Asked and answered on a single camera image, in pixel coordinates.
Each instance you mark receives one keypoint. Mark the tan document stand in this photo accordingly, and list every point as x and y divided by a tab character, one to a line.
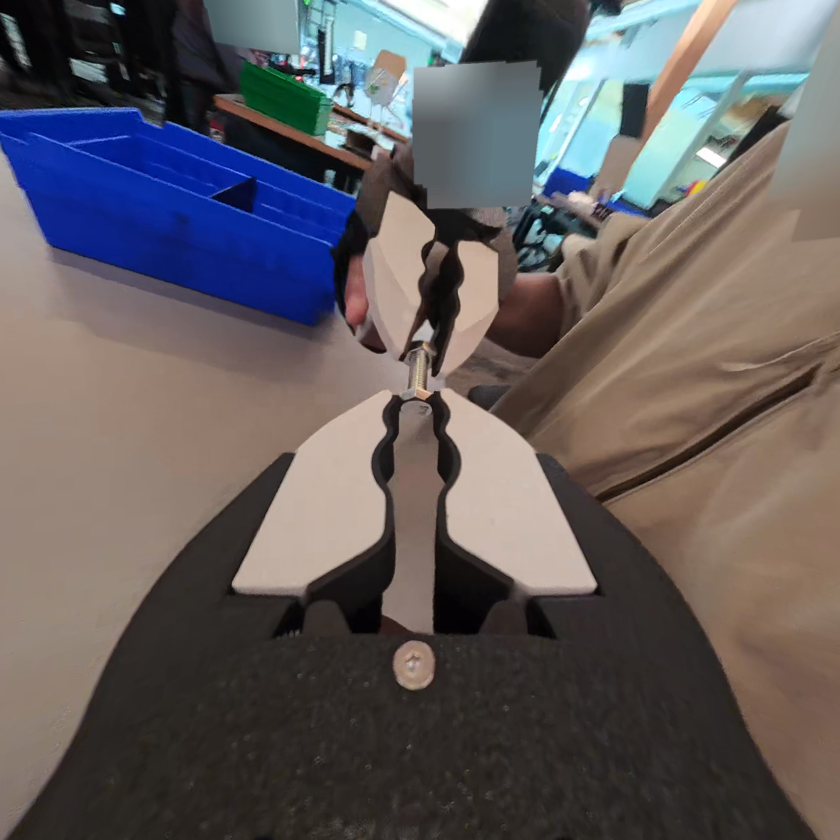
387	72

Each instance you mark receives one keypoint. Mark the brown wooden table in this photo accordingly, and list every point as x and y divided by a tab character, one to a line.
328	147

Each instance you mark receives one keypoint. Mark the person's right hand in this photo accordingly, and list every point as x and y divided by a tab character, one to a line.
360	315

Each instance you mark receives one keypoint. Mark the blue divided storage bin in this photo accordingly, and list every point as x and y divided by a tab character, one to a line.
158	243

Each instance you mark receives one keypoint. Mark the person's right forearm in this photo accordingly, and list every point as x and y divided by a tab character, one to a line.
532	315

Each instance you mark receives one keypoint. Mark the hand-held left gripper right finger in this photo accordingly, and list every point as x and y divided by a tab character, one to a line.
519	525

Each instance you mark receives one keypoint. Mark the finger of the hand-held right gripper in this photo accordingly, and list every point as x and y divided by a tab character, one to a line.
475	295
394	276

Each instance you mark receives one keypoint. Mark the green storage bin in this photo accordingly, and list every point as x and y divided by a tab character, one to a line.
282	99

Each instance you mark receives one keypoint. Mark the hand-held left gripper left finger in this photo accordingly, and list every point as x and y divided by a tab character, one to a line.
309	525

